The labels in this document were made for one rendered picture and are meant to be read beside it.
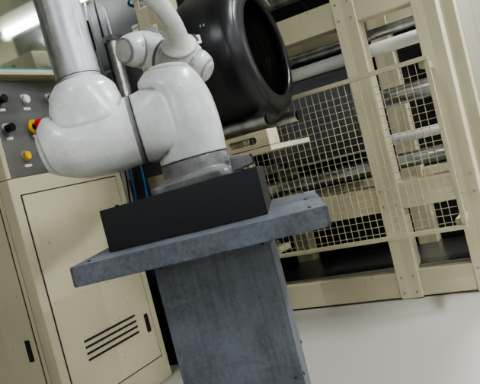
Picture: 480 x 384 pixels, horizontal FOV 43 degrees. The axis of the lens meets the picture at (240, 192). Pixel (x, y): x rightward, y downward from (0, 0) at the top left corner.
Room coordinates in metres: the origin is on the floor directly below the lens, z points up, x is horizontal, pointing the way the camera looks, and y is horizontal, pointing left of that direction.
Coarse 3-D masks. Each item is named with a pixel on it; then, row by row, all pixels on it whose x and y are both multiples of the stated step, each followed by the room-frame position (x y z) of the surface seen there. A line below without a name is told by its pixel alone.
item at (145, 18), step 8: (136, 0) 2.52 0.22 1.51; (168, 0) 2.52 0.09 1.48; (136, 8) 2.52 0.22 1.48; (144, 8) 2.50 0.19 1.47; (176, 8) 2.56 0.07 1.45; (136, 16) 2.53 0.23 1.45; (144, 16) 2.51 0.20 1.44; (152, 16) 2.49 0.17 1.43; (144, 24) 2.51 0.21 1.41; (152, 24) 2.49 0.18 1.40; (160, 24) 2.48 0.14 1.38
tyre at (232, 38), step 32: (192, 0) 2.31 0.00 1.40; (224, 0) 2.20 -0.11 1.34; (256, 0) 2.40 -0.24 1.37; (192, 32) 2.20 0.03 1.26; (224, 32) 2.15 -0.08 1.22; (256, 32) 2.63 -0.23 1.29; (224, 64) 2.16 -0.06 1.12; (256, 64) 2.68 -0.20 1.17; (288, 64) 2.54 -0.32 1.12; (224, 96) 2.21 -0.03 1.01; (256, 96) 2.22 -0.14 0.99; (288, 96) 2.45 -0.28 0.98
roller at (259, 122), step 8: (240, 120) 2.28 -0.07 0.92; (248, 120) 2.25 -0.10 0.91; (256, 120) 2.23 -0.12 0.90; (264, 120) 2.22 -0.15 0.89; (224, 128) 2.31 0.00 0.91; (232, 128) 2.29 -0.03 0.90; (240, 128) 2.27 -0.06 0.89; (248, 128) 2.26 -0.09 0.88; (256, 128) 2.26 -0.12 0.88; (224, 136) 2.32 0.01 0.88
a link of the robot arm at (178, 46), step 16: (144, 0) 1.65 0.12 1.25; (160, 0) 1.65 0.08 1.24; (160, 16) 1.67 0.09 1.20; (176, 16) 1.69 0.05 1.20; (176, 32) 1.70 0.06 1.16; (160, 48) 1.80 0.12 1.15; (176, 48) 1.73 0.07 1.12; (192, 48) 1.75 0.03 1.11; (192, 64) 1.75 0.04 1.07; (208, 64) 1.76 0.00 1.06
